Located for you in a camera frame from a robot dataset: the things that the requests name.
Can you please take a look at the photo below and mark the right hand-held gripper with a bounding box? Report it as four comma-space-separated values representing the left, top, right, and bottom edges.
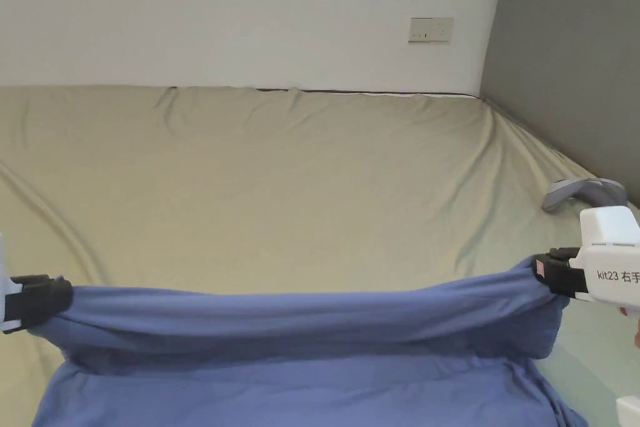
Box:
534, 204, 640, 309

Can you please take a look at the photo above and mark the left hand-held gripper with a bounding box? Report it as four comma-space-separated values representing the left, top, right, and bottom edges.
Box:
0, 231, 75, 334

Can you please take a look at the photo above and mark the blue garment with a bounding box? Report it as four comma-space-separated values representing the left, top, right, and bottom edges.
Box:
31, 254, 589, 427

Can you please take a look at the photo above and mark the person's right hand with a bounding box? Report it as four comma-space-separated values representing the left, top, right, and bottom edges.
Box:
618, 304, 640, 349

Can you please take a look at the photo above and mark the grey hand controller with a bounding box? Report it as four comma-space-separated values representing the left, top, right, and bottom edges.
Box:
542, 177, 629, 213

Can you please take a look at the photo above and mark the grey padded headboard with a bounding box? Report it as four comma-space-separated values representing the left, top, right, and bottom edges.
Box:
478, 0, 640, 209

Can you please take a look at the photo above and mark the bed with beige sheet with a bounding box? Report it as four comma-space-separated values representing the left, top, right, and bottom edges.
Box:
0, 84, 640, 427

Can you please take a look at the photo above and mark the beige wall socket plate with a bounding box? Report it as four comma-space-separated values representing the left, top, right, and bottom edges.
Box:
408, 16, 455, 44

